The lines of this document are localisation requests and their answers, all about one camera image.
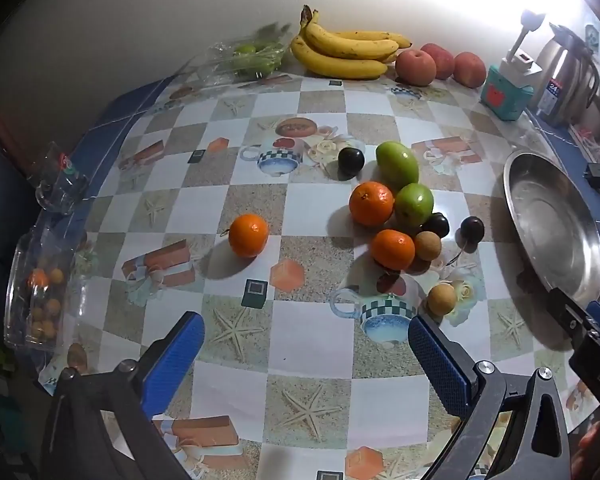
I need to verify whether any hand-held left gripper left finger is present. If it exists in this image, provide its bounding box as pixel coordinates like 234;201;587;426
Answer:
40;311;206;480

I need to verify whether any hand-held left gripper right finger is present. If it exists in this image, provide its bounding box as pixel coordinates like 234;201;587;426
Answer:
408;314;581;480

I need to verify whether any brown longan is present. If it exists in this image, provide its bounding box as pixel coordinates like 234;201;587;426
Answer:
426;283;458;317
413;231;443;262

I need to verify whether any steel basin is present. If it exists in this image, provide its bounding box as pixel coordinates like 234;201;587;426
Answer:
502;149;600;306

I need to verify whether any dark plum with long stem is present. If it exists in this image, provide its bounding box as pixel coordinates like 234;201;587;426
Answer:
445;215;486;267

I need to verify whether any orange with short stem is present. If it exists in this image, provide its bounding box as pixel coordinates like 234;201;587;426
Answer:
228;213;270;258

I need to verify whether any small green mango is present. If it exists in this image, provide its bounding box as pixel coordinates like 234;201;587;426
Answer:
393;183;435;227

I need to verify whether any large green mango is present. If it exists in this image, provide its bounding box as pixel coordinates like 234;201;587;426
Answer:
376;141;420;188

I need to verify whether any clear plastic kumquat container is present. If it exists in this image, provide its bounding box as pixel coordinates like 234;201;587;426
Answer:
2;225;88;351

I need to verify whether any teal box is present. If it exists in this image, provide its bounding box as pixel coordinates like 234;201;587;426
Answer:
481;65;535;122

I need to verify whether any steel thermos jug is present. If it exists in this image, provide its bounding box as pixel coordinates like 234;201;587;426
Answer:
536;22;600;128

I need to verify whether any red apple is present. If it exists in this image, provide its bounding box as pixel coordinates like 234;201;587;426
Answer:
420;43;456;80
452;52;488;89
395;49;437;87

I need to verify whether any white gooseneck lamp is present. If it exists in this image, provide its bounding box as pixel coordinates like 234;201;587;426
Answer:
505;7;548;61

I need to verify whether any plastic bag of green fruit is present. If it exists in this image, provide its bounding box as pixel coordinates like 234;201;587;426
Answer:
195;22;293;86

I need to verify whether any banana bunch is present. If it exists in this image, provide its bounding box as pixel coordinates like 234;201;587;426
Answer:
290;5;413;80

